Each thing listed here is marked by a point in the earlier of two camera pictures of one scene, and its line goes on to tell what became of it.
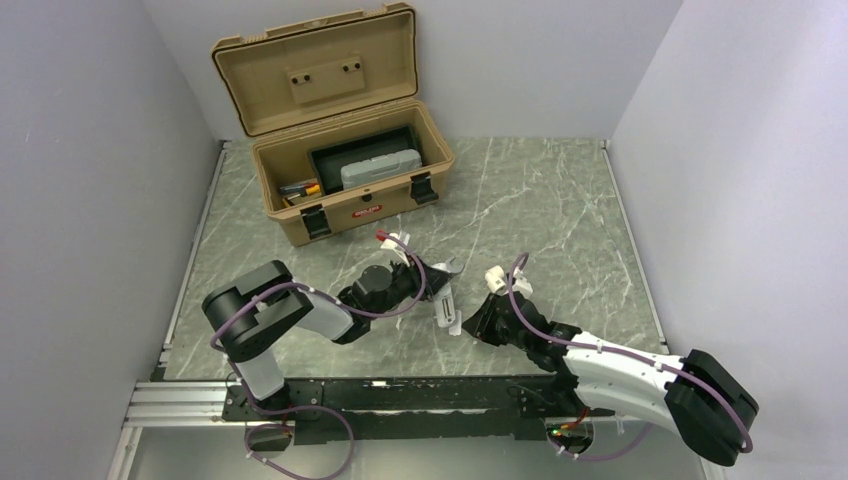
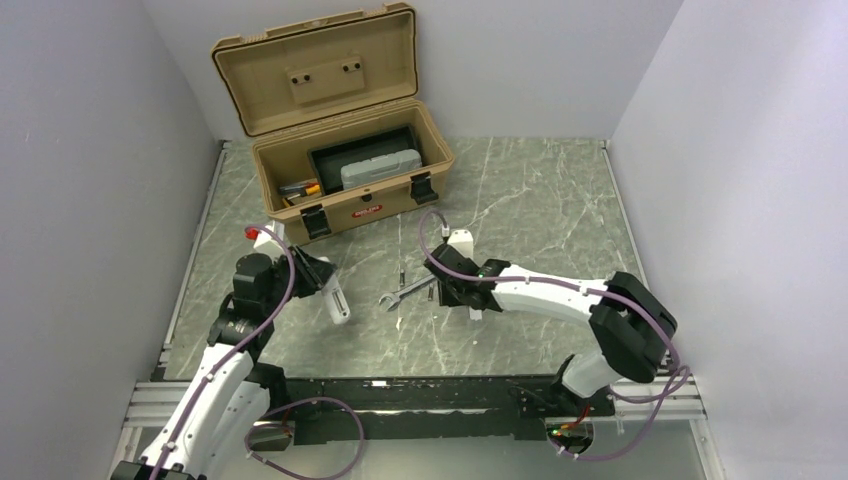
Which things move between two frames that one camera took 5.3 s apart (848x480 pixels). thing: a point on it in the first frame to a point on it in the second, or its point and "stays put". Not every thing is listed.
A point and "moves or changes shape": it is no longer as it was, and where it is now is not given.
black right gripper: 480,324 to 445,298
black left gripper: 434,280 to 312,273
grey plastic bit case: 380,167 stays put
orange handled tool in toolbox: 307,188 stays put
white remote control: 446,315 moves or changes shape
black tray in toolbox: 327,159 stays put
